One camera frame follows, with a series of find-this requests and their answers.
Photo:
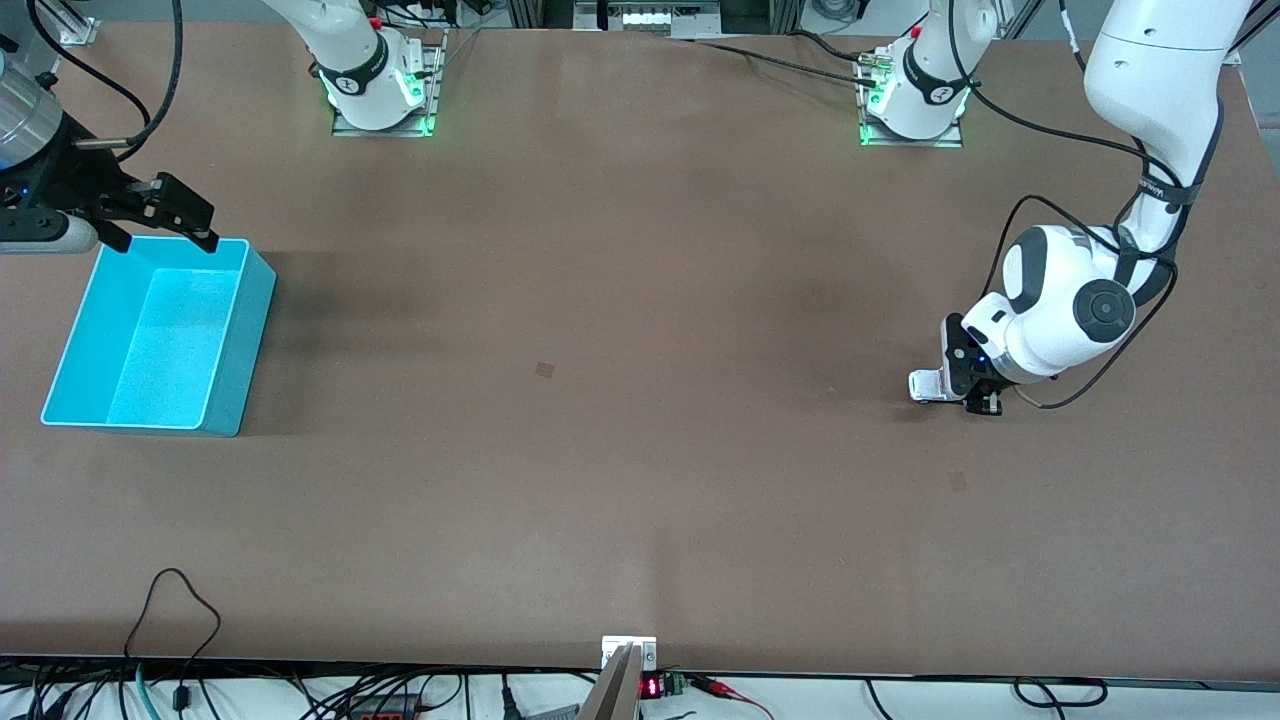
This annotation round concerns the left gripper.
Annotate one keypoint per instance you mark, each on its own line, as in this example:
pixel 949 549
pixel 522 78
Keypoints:
pixel 985 385

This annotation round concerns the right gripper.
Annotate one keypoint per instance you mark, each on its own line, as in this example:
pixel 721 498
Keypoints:
pixel 68 178

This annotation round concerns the white toy jeep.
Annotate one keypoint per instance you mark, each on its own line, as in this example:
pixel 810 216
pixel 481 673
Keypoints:
pixel 928 385

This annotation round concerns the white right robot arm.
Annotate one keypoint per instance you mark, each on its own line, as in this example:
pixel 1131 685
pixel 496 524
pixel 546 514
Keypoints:
pixel 355 60

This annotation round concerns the cyan plastic bin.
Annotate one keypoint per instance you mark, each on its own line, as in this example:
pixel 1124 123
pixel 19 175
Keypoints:
pixel 170 340

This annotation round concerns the red clip lead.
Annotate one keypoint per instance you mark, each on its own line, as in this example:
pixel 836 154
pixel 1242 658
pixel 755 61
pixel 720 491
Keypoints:
pixel 725 688

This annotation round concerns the white mounting plate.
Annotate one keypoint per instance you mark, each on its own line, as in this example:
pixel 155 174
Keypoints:
pixel 645 645

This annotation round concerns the green terminal block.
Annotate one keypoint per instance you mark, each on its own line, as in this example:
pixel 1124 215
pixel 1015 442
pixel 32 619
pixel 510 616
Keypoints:
pixel 675 684

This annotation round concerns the red digit display module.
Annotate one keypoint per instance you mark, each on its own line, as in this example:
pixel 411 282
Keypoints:
pixel 650 687

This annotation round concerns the grey metal bar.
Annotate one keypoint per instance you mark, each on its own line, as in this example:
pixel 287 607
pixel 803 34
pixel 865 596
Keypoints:
pixel 615 690

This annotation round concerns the white device with lights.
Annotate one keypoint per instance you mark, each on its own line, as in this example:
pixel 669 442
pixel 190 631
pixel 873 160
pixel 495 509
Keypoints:
pixel 650 17

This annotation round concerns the black power plug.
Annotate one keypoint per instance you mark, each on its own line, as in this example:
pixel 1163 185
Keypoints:
pixel 508 700

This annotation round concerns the aluminium corner bracket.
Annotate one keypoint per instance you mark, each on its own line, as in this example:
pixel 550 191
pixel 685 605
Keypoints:
pixel 72 22
pixel 1234 56

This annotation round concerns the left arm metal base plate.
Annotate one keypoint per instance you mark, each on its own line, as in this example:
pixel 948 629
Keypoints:
pixel 945 140

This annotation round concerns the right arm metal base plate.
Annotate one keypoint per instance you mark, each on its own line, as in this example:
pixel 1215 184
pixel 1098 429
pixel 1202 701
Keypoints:
pixel 432 80

